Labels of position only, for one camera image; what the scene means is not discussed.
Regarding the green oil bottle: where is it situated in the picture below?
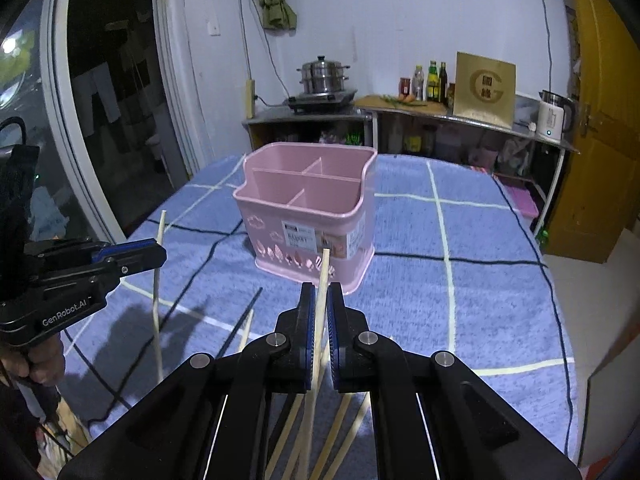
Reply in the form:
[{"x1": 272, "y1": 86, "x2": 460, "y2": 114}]
[{"x1": 426, "y1": 61, "x2": 440, "y2": 102}]

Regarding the light wooden chopstick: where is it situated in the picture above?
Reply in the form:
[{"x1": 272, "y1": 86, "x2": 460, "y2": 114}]
[
  {"x1": 238, "y1": 308, "x2": 254, "y2": 352},
  {"x1": 309, "y1": 393, "x2": 352, "y2": 480},
  {"x1": 324, "y1": 393, "x2": 371, "y2": 480},
  {"x1": 296, "y1": 247, "x2": 331, "y2": 480},
  {"x1": 152, "y1": 209, "x2": 167, "y2": 384},
  {"x1": 265, "y1": 393, "x2": 305, "y2": 480}
]

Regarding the black induction cooker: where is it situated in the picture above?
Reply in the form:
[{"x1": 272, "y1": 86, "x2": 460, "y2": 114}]
[{"x1": 286, "y1": 89, "x2": 357, "y2": 114}]

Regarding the clear plastic bottle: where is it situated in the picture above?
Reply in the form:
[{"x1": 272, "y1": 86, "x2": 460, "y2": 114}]
[{"x1": 411, "y1": 65, "x2": 425, "y2": 101}]

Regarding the gold gift box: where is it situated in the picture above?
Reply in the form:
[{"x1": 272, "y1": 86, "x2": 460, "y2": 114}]
[{"x1": 452, "y1": 52, "x2": 516, "y2": 128}]

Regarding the dark sauce bottle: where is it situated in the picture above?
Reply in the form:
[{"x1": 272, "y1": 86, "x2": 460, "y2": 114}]
[{"x1": 438, "y1": 62, "x2": 448, "y2": 106}]

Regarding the black chopstick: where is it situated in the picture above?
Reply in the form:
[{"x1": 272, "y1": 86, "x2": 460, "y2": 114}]
[{"x1": 215, "y1": 287, "x2": 262, "y2": 359}]

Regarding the yellow wooden door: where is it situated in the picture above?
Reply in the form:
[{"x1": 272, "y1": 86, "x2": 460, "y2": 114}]
[{"x1": 547, "y1": 0, "x2": 639, "y2": 263}]

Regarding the metal kitchen shelf counter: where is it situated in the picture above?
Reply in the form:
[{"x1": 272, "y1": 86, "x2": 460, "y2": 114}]
[{"x1": 243, "y1": 96, "x2": 576, "y2": 240}]

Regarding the pink plastic utensil basket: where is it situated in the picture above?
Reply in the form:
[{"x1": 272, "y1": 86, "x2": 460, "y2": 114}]
[{"x1": 233, "y1": 142, "x2": 378, "y2": 295}]

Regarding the beige power strip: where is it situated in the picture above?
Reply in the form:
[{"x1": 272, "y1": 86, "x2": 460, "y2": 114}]
[{"x1": 244, "y1": 79, "x2": 255, "y2": 119}]

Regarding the white electric kettle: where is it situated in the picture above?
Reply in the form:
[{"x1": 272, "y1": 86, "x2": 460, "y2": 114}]
[{"x1": 535, "y1": 90, "x2": 577, "y2": 144}]

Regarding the red lidded jar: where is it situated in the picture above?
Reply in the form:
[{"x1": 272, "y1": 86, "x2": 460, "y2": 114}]
[{"x1": 398, "y1": 78, "x2": 411, "y2": 98}]

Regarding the blue checked tablecloth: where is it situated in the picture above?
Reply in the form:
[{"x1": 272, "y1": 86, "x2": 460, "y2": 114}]
[{"x1": 62, "y1": 155, "x2": 573, "y2": 479}]

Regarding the pink plastic crate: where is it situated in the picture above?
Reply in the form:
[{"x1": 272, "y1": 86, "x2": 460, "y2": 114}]
[{"x1": 498, "y1": 176, "x2": 538, "y2": 220}]

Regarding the stainless steel steamer pot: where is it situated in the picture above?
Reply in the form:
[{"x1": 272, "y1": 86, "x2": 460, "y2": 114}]
[{"x1": 297, "y1": 55, "x2": 350, "y2": 94}]

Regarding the wooden cutting board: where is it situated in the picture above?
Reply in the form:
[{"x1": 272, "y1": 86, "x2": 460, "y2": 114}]
[{"x1": 355, "y1": 94, "x2": 447, "y2": 115}]

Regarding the person's left hand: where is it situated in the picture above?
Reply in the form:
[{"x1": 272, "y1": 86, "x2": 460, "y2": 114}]
[{"x1": 1, "y1": 335, "x2": 65, "y2": 386}]

